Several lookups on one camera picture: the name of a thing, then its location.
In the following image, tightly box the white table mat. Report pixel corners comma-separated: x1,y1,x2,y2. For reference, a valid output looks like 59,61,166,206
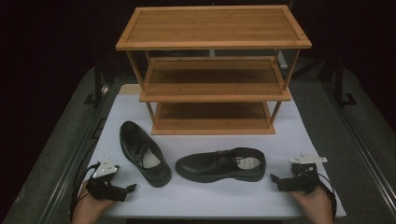
68,83,347,218

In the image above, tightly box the person's left hand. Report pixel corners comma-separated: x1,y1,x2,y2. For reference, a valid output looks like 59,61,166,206
71,181,116,224

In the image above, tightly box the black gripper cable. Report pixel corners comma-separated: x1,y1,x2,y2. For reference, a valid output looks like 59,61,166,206
69,161,101,222
316,172,338,220

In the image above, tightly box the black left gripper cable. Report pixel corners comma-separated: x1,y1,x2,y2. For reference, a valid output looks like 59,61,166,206
69,161,101,222

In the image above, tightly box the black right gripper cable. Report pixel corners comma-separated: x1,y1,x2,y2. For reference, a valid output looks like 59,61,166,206
316,172,338,220

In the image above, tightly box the metal frame rail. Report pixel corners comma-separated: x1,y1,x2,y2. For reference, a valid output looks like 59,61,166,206
320,81,396,216
38,82,118,224

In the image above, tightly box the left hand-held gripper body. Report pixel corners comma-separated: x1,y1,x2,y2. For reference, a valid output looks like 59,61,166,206
85,157,129,203

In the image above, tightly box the wooden three-tier shoe rack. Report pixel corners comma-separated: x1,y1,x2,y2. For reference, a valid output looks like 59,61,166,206
115,4,313,136

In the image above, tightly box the black leather lace-up shoe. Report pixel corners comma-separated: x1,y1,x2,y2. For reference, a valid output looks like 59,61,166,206
175,147,267,184
119,120,173,189

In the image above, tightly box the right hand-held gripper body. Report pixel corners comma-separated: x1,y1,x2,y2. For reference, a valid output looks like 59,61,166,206
276,152,329,196

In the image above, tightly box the person's right hand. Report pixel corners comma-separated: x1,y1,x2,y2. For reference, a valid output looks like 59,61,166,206
287,186,335,224

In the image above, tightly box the black metal stand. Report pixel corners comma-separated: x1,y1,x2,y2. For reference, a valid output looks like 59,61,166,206
83,55,110,108
323,55,359,108

